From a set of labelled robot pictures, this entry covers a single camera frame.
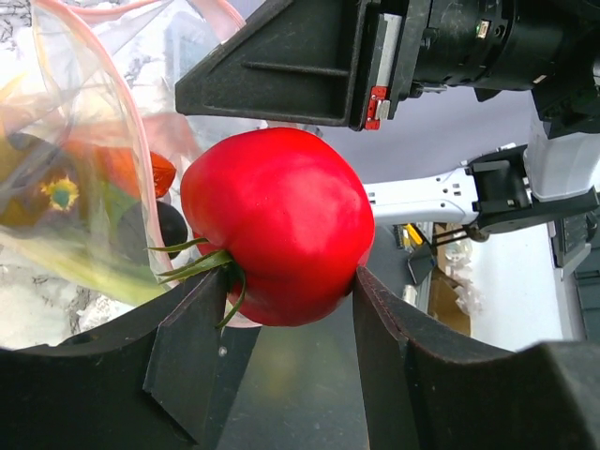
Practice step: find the clear pink-dotted zip bag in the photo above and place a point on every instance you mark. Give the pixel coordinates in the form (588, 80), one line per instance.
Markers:
(105, 72)

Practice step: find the dark purple round fruit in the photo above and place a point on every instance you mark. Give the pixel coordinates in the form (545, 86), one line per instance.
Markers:
(72, 191)

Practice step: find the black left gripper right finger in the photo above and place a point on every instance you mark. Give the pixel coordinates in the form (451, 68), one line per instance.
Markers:
(426, 386)

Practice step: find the red tomato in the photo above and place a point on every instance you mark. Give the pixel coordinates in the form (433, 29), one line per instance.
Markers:
(285, 215)

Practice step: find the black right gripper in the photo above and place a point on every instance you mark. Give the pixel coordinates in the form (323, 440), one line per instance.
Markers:
(350, 63)

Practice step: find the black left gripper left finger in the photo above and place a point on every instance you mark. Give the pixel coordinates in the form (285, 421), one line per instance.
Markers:
(154, 378)

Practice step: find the green celery stalk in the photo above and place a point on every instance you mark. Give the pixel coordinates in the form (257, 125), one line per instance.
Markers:
(90, 267)

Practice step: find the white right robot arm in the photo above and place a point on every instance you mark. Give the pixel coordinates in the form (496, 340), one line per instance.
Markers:
(548, 178)

